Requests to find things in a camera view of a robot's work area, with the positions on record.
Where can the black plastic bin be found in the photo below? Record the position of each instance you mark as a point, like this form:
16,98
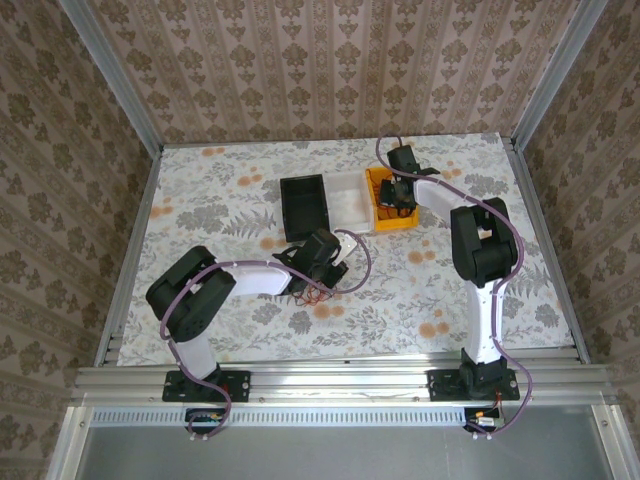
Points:
305,205

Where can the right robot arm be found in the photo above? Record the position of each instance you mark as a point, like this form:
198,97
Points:
480,240

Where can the yellow plastic bin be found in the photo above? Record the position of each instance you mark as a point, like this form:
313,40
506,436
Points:
395,226

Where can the white plastic bin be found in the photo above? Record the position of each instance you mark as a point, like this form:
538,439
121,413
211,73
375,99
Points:
347,202

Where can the floral tablecloth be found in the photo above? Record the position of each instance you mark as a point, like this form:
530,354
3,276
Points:
375,320

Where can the grey metal shelf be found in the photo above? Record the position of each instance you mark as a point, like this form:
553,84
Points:
340,455

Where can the aluminium mounting rail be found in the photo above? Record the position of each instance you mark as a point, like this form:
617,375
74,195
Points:
340,380

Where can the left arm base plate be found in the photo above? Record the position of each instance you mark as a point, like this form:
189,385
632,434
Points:
240,385

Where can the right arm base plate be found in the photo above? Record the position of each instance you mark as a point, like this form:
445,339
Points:
440,387

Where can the aluminium table side rail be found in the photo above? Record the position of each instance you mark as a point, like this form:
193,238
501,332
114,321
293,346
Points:
550,240
135,235

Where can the aluminium frame post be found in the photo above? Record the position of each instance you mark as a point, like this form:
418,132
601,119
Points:
115,85
555,80

